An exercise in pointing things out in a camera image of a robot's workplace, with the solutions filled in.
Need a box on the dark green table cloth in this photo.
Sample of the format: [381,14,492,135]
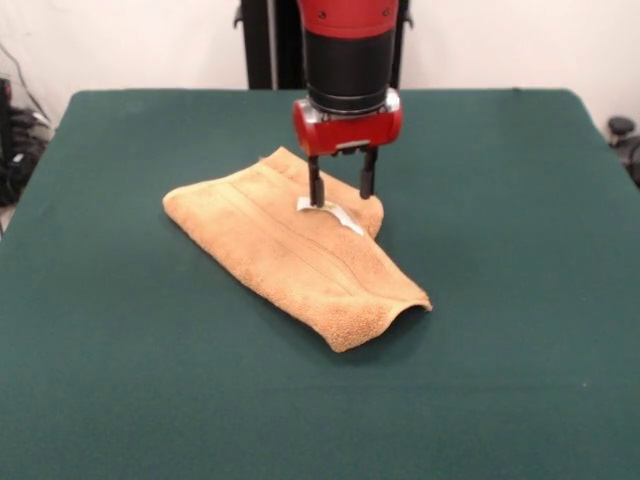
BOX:
[0,88,640,480]

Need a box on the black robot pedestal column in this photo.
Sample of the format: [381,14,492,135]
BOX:
[232,0,416,91]

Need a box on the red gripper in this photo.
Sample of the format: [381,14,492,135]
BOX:
[292,88,404,208]

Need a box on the tan terry towel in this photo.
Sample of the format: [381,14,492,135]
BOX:
[162,145,432,354]

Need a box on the dark pedestal leg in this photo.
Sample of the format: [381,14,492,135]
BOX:
[0,77,54,207]
[607,115,640,189]

